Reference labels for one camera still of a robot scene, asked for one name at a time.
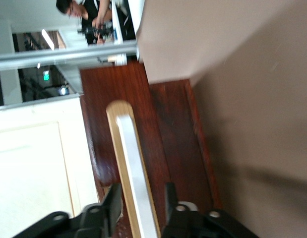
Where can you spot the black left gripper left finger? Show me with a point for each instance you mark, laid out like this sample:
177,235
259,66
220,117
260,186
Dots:
111,205

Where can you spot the green exit sign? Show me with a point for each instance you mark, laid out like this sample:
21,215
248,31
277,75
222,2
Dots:
46,75

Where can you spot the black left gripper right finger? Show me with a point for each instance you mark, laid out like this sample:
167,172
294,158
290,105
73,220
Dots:
173,210

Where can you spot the black handheld device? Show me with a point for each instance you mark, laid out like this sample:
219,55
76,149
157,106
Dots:
96,30

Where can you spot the grey metal frame bar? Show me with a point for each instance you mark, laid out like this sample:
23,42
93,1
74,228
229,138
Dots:
69,54

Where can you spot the person in black shirt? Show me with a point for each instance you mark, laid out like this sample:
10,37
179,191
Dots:
88,12

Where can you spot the white and brown cabinet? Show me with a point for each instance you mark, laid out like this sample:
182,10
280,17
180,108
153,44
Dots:
31,161

